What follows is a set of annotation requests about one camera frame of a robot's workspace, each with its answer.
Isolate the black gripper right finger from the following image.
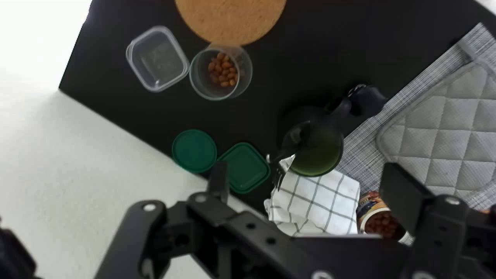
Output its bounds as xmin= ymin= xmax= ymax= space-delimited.
xmin=378 ymin=162 xmax=496 ymax=279

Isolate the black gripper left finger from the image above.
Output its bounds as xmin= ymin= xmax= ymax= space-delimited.
xmin=94 ymin=160 xmax=322 ymax=279

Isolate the black mug green inside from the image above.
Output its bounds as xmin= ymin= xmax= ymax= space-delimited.
xmin=280 ymin=84 xmax=387 ymax=179

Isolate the green round lid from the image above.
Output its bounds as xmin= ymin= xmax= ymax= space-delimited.
xmin=170 ymin=129 xmax=218 ymax=176

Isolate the grey plaid placemat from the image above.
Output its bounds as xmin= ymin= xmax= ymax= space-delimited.
xmin=335 ymin=22 xmax=496 ymax=214

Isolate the white checked dish towel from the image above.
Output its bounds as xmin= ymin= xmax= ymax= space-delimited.
xmin=262 ymin=154 xmax=363 ymax=239

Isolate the clear glass cup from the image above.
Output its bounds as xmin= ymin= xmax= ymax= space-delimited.
xmin=187 ymin=45 xmax=254 ymax=103

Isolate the brown almonds heap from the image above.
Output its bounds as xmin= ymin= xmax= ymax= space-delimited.
xmin=206 ymin=52 xmax=240 ymax=90

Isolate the black table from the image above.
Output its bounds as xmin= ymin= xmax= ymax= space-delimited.
xmin=59 ymin=0 xmax=496 ymax=208

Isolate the round wooden coaster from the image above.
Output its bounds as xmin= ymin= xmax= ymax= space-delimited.
xmin=173 ymin=0 xmax=288 ymax=49

